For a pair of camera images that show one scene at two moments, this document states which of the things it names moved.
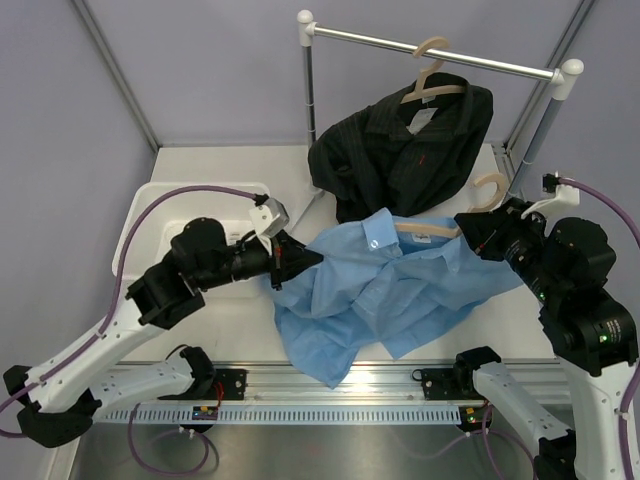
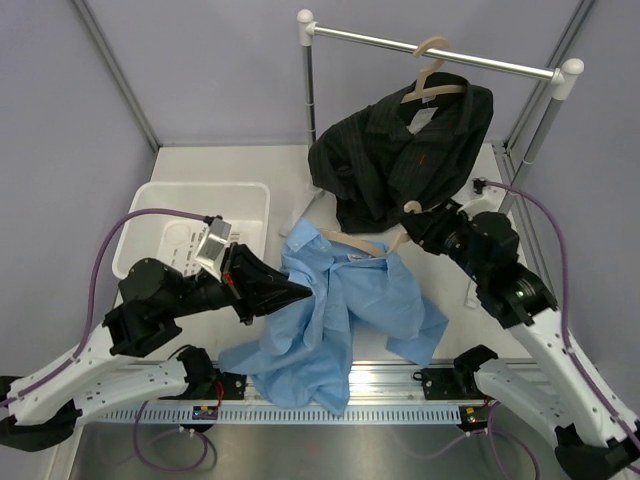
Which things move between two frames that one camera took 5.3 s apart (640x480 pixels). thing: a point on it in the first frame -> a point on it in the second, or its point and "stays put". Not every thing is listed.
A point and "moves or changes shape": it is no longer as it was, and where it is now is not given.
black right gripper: [486, 230] -> [427, 227]
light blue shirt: [379, 283] moves or changes shape
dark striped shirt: [393, 159] stays put
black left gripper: [288, 257] -> [255, 286]
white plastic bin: [150, 236] stays put
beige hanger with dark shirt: [421, 91] stays put
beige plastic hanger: [451, 230] moves or changes shape
